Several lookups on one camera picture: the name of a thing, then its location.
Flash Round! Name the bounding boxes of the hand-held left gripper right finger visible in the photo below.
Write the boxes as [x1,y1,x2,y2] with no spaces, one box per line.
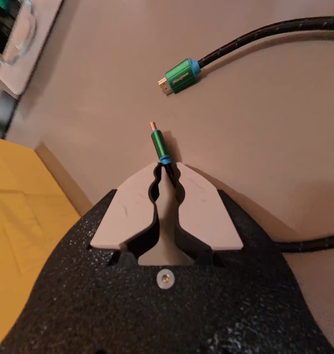
[175,162,244,260]

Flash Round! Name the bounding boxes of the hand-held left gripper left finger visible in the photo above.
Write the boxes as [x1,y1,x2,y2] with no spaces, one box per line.
[89,162,160,258]

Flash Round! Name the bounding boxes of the yellow storage bin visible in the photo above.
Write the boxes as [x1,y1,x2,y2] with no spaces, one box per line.
[0,134,81,354]

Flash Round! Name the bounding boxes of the braided cable with green plugs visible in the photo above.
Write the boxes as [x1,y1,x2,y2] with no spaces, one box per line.
[150,16,334,253]

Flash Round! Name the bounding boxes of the grey desk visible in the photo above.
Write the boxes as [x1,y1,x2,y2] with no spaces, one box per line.
[6,0,334,354]

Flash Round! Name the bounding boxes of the grey metal stand base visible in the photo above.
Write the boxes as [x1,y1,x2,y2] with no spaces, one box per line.
[0,0,65,96]

